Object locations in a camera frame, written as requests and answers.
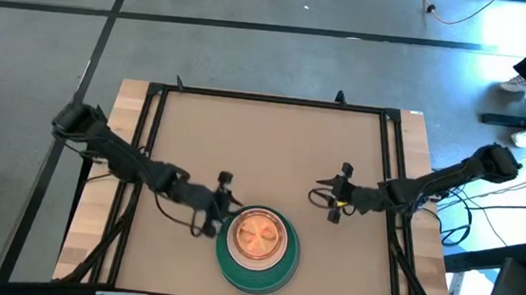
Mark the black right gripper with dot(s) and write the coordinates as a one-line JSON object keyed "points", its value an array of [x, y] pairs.
{"points": [[359, 199]]}

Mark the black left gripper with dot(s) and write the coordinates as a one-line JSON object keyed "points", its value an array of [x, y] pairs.
{"points": [[201, 197]]}

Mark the small orange translucent plate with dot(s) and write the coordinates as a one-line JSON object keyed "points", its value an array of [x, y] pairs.
{"points": [[259, 237]]}

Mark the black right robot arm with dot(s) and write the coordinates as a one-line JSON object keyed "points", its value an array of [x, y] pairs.
{"points": [[437, 179]]}

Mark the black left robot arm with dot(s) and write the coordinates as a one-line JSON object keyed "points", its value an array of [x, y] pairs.
{"points": [[119, 156]]}

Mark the brown table mat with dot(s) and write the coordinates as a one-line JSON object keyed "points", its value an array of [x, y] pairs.
{"points": [[272, 148]]}

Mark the large teal plastic plate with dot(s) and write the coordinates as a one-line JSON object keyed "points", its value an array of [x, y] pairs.
{"points": [[288, 269]]}

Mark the black stand foot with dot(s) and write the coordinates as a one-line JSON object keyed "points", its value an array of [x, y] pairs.
{"points": [[504, 121]]}

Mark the black aluminium table frame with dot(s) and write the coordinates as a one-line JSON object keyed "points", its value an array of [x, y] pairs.
{"points": [[274, 99]]}

